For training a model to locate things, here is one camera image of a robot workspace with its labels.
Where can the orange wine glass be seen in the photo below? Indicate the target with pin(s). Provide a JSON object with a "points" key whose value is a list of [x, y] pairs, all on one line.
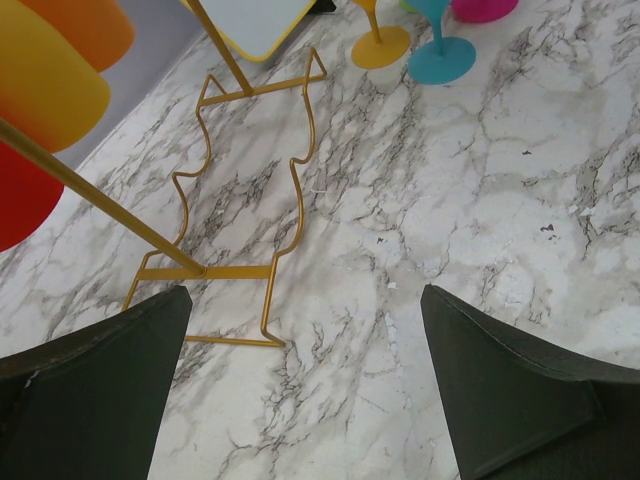
{"points": [[99, 30]]}

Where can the teal wine glass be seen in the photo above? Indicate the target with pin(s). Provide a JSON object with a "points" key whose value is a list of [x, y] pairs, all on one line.
{"points": [[443, 59]]}

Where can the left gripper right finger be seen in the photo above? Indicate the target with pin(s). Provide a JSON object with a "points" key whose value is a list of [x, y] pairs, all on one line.
{"points": [[520, 407]]}

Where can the red wine glass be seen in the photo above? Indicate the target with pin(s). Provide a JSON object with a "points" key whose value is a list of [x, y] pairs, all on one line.
{"points": [[28, 196]]}

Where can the green wine glass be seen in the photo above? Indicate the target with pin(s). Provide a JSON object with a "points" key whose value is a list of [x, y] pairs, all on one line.
{"points": [[404, 4]]}

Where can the gold wire glass rack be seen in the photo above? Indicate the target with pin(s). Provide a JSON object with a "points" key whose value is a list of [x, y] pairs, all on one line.
{"points": [[72, 250]]}

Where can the amber wine glass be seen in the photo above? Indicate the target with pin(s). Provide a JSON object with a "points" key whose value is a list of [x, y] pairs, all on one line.
{"points": [[48, 90]]}

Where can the small whiteboard with writing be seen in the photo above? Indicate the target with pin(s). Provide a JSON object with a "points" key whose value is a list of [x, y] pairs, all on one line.
{"points": [[256, 28]]}

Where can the magenta wine glass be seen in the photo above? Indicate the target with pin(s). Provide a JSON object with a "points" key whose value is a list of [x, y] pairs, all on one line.
{"points": [[482, 11]]}

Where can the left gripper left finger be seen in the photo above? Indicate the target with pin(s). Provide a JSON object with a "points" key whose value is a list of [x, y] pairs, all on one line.
{"points": [[89, 405]]}

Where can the yellow wine glass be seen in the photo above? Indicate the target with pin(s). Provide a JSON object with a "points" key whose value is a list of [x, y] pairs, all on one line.
{"points": [[383, 45]]}

